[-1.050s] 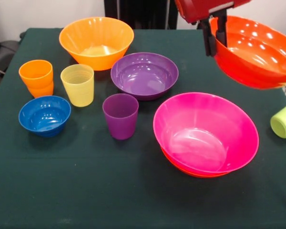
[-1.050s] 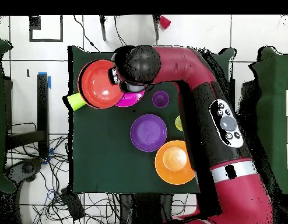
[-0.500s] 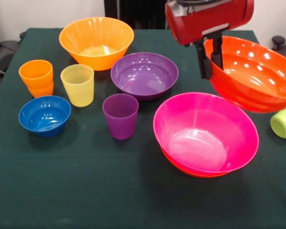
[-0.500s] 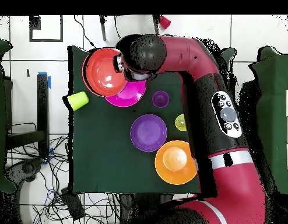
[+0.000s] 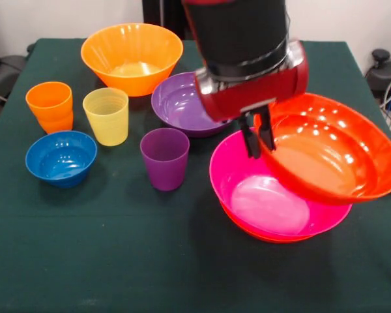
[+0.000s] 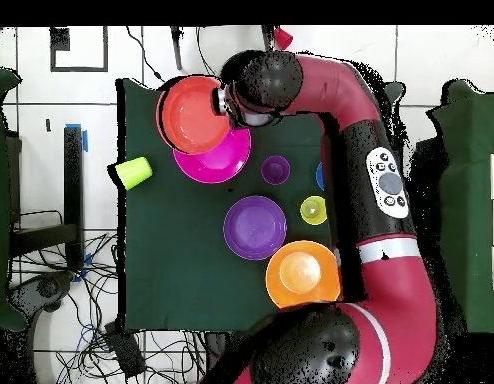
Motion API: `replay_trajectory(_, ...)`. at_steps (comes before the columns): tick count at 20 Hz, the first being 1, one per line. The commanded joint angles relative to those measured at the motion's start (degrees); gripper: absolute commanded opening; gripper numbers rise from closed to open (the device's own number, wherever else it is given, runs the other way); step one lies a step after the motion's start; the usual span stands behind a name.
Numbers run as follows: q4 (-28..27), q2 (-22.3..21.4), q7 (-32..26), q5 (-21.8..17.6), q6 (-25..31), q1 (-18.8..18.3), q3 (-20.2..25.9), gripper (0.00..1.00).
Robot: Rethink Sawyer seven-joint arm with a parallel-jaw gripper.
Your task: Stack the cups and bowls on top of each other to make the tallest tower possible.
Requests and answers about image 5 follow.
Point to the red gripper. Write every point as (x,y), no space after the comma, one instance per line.
(254,94)

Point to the large pink plastic bowl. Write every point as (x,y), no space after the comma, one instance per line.
(234,182)

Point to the red plastic bowl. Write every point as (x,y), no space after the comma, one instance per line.
(247,233)
(329,156)

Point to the purple plastic cup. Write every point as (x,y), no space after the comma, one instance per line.
(164,169)

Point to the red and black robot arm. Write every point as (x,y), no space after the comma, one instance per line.
(241,32)

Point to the purple plastic bowl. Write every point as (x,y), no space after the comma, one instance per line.
(176,107)

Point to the yellow plastic cup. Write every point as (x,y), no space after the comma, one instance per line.
(107,127)

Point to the large orange plastic bowl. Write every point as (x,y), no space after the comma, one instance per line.
(133,42)

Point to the dark green table cloth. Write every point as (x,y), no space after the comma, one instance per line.
(117,244)

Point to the small blue plastic bowl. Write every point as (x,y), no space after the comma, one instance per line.
(60,159)

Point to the orange plastic cup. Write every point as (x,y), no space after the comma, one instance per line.
(57,125)
(49,98)

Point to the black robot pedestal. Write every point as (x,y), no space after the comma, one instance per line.
(163,16)

